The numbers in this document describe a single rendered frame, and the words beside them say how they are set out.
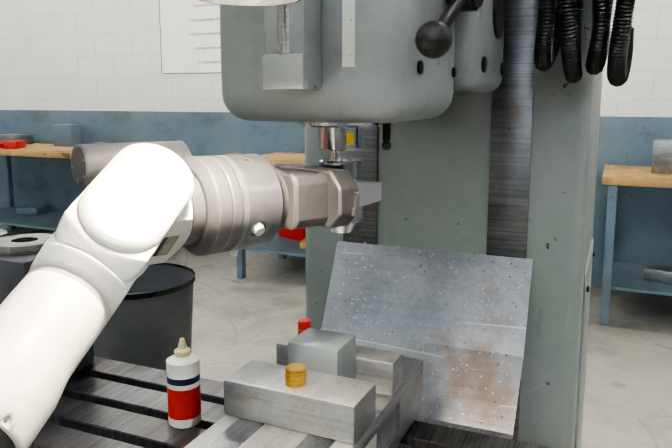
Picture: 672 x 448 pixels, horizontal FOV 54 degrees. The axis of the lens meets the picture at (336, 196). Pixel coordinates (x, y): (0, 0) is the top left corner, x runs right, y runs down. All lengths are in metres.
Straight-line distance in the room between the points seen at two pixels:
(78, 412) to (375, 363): 0.40
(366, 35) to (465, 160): 0.48
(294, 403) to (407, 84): 0.33
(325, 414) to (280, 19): 0.37
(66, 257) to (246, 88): 0.25
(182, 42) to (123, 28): 0.66
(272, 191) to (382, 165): 0.50
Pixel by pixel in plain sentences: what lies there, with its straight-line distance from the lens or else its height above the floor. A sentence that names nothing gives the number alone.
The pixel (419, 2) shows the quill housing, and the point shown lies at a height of 1.42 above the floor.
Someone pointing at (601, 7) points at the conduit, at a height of 1.43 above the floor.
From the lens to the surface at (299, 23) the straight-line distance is 0.57.
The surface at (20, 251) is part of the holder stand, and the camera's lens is 1.00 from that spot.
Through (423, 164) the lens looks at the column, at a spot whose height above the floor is 1.23.
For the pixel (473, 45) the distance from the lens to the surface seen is 0.76.
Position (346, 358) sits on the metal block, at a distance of 0.74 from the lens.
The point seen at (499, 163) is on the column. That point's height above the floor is 1.23.
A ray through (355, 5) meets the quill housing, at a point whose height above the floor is 1.41.
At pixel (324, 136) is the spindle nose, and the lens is 0.67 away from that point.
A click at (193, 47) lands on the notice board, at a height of 1.75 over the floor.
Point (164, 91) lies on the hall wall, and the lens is 6.11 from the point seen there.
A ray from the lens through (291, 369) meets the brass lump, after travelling 0.69.
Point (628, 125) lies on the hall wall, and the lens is 4.83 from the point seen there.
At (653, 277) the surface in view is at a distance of 4.41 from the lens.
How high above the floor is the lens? 1.33
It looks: 9 degrees down
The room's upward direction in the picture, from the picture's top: straight up
